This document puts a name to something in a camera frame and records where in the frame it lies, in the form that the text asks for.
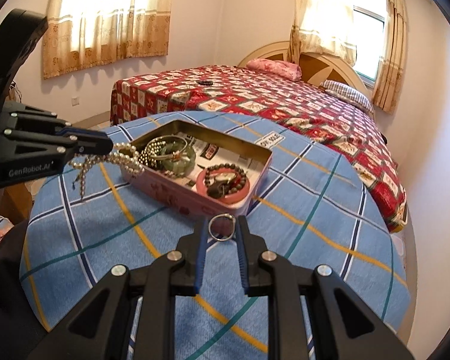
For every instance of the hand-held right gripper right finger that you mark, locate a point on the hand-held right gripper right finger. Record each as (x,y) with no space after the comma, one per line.
(242,258)

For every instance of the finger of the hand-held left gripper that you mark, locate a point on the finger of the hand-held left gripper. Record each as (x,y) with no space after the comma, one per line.
(93,146)
(78,134)

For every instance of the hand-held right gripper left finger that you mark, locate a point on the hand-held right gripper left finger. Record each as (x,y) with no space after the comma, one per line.
(199,262)

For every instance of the brown ridged ornament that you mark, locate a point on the brown ridged ornament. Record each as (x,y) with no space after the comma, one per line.
(215,190)

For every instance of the pink bangle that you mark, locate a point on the pink bangle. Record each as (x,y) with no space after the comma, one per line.
(202,189)

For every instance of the pink tin box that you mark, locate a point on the pink tin box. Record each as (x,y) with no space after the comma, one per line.
(165,191)

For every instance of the green jade bangle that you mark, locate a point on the green jade bangle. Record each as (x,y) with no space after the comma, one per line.
(176,167)

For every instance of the thin silver bangle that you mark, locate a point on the thin silver bangle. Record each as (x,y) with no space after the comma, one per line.
(185,143)

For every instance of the brown wooden furniture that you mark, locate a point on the brown wooden furniture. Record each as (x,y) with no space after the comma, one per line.
(18,202)

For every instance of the printed paper leaflet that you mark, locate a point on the printed paper leaflet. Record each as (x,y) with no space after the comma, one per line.
(232,153)

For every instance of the wide beige floral curtain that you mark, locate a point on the wide beige floral curtain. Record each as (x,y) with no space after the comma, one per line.
(108,15)

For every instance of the small black object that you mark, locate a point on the small black object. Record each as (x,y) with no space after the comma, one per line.
(204,82)

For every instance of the bed with red quilt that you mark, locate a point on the bed with red quilt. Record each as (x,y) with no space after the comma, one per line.
(266,93)

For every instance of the pink floral pillow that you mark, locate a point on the pink floral pillow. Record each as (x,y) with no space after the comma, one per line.
(273,67)

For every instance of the striped pillow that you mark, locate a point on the striped pillow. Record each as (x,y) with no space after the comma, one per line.
(345,92)

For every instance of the cream wooden bed headboard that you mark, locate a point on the cream wooden bed headboard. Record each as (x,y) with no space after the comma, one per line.
(322,63)

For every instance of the window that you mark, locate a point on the window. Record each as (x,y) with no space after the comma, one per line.
(367,37)

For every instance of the short beige floral curtain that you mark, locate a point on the short beige floral curtain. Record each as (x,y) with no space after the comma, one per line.
(322,15)

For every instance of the narrow beige floral curtain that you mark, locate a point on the narrow beige floral curtain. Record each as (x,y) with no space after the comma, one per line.
(390,45)

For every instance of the white wall socket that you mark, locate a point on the white wall socket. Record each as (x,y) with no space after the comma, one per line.
(75,101)

